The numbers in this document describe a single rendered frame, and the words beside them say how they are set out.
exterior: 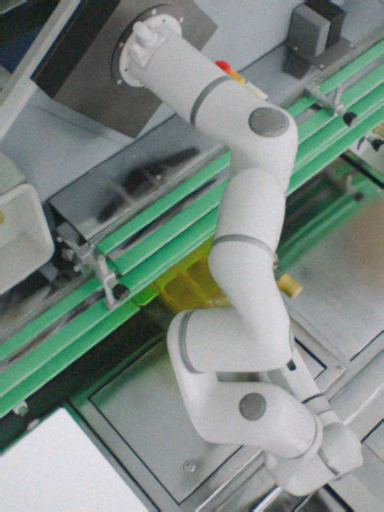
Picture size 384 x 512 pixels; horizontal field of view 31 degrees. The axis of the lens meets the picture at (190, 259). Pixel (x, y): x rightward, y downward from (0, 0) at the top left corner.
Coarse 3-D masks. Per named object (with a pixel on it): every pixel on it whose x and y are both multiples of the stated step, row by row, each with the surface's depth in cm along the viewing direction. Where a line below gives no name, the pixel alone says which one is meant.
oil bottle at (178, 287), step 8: (168, 272) 136; (176, 272) 135; (160, 280) 135; (168, 280) 135; (176, 280) 135; (184, 280) 135; (160, 288) 134; (168, 288) 134; (176, 288) 134; (184, 288) 134; (192, 288) 134; (168, 296) 133; (176, 296) 133; (184, 296) 133; (192, 296) 133; (200, 296) 133; (176, 304) 133; (184, 304) 132; (192, 304) 132; (200, 304) 132; (208, 304) 132
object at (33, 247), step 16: (16, 192) 107; (32, 192) 110; (0, 208) 119; (16, 208) 121; (32, 208) 115; (16, 224) 125; (32, 224) 121; (0, 240) 125; (16, 240) 127; (32, 240) 127; (48, 240) 122; (0, 256) 125; (16, 256) 126; (32, 256) 126; (48, 256) 126; (0, 272) 124; (16, 272) 124; (0, 288) 122
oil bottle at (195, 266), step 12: (192, 252) 138; (180, 264) 137; (192, 264) 136; (204, 264) 136; (192, 276) 135; (204, 276) 135; (204, 288) 134; (216, 288) 134; (216, 300) 133; (228, 300) 133
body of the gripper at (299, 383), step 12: (300, 360) 123; (276, 372) 125; (288, 372) 122; (300, 372) 122; (276, 384) 127; (288, 384) 122; (300, 384) 121; (312, 384) 122; (300, 396) 121; (312, 396) 121
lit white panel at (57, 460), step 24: (48, 432) 134; (72, 432) 134; (24, 456) 132; (48, 456) 132; (72, 456) 132; (96, 456) 132; (0, 480) 129; (24, 480) 129; (48, 480) 129; (72, 480) 129; (96, 480) 129; (120, 480) 129; (0, 504) 127; (24, 504) 127; (48, 504) 127; (72, 504) 127; (96, 504) 127; (120, 504) 127
